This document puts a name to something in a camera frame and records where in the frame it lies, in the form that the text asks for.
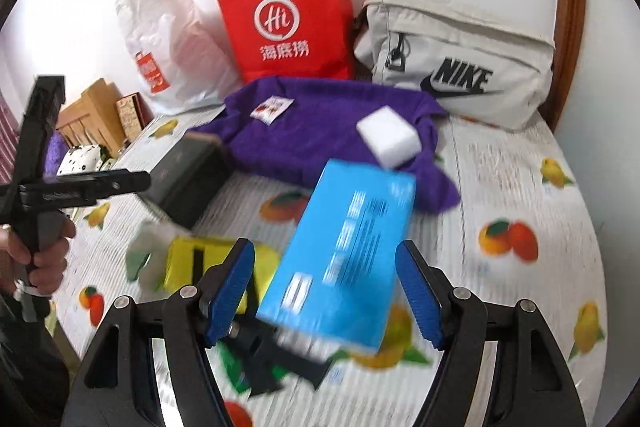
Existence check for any wooden chair back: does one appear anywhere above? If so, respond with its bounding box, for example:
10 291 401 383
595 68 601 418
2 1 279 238
55 78 128 158

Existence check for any white sponge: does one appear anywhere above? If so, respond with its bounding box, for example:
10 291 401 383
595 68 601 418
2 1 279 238
356 105 421 168

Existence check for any brown patterned box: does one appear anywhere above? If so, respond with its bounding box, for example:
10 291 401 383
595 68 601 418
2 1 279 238
116 93 153 142

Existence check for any blue tissue pack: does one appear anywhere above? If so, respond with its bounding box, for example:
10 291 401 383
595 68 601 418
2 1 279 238
256 158 417 354

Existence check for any white black-dotted object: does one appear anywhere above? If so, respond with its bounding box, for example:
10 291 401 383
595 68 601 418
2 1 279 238
57 144 113 178

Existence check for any black box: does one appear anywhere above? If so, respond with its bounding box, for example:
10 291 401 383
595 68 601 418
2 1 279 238
145 130 232 230

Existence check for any person's left forearm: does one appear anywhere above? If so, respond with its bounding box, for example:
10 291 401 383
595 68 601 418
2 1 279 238
0 294 71 427

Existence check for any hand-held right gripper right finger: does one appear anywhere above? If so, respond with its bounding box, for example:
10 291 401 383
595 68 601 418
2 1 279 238
395 239 573 427

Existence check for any white plastic bag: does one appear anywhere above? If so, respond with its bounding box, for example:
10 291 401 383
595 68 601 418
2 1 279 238
115 0 241 115

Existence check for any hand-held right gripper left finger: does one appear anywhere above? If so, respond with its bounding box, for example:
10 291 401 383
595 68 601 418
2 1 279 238
62 238 258 427

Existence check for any black watch strap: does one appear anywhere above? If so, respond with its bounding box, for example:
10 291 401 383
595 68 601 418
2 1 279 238
220 307 333 395

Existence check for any green and white tissue pack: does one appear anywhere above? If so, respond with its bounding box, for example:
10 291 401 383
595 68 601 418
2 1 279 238
125 222 193 295

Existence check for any grey waist bag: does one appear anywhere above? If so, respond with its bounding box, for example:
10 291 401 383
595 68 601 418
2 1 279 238
353 0 557 131

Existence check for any purple cloth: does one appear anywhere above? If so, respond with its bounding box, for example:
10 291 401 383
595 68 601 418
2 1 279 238
42 132 68 178

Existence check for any red striped cloth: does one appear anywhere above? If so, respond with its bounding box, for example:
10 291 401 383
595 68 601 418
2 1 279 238
0 97 26 182

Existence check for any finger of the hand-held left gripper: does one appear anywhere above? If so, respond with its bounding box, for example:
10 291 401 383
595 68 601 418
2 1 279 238
12 76 66 185
0 170 152 210

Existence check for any brown wooden frame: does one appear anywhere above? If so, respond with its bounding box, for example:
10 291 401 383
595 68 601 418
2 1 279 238
542 0 587 132

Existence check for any yellow pouch with black strap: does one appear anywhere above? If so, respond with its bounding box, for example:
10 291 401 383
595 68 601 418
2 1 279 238
164 237 281 315

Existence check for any purple towel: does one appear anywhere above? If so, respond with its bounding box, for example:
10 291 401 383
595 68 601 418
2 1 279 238
192 76 462 214

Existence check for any person's left hand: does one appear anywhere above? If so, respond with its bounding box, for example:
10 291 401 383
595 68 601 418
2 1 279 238
0 226 71 297

